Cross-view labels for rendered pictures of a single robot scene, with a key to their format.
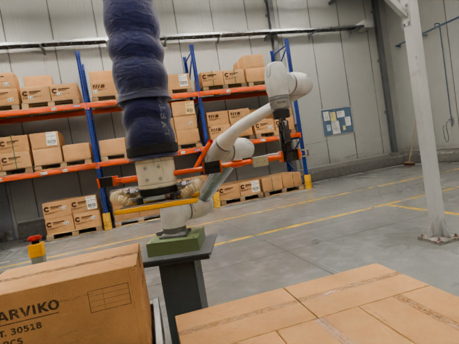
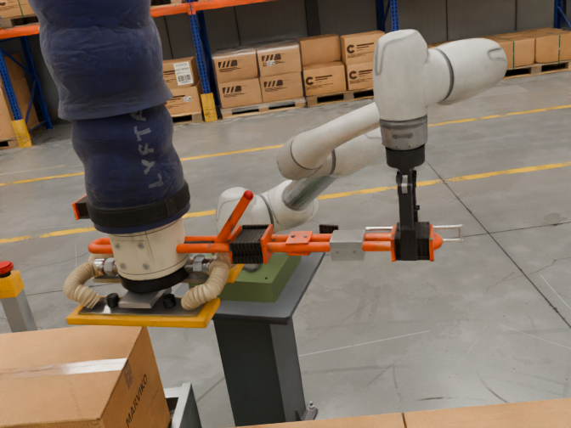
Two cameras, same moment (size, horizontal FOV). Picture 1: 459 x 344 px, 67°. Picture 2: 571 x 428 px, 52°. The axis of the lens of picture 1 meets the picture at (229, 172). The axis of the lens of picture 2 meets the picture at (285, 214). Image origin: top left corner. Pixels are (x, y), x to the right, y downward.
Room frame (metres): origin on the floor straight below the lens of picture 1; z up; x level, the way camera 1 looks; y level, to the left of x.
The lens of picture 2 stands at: (0.44, -0.38, 1.81)
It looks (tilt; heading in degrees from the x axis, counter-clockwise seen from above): 22 degrees down; 18
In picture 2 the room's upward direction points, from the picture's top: 8 degrees counter-clockwise
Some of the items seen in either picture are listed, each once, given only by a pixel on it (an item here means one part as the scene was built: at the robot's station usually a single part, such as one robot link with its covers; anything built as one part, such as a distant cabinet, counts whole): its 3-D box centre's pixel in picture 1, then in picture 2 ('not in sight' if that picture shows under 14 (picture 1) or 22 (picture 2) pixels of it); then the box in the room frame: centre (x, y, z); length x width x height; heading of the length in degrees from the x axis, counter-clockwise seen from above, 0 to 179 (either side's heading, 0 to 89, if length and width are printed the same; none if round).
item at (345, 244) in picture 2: (259, 161); (347, 244); (1.56, -0.14, 1.26); 0.07 x 0.07 x 0.04; 2
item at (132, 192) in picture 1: (159, 190); (155, 269); (1.54, 0.32, 1.20); 0.34 x 0.25 x 0.06; 92
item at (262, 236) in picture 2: (212, 167); (251, 243); (1.55, 0.07, 1.27); 0.10 x 0.08 x 0.06; 2
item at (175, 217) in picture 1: (173, 209); (240, 217); (2.31, 0.41, 1.00); 0.18 x 0.16 x 0.22; 131
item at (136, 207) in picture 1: (156, 201); (142, 305); (1.45, 0.32, 1.16); 0.34 x 0.10 x 0.05; 92
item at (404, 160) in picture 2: (282, 119); (405, 166); (1.57, -0.27, 1.43); 0.08 x 0.07 x 0.09; 1
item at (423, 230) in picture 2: (289, 155); (412, 242); (1.56, -0.28, 1.26); 0.08 x 0.07 x 0.05; 92
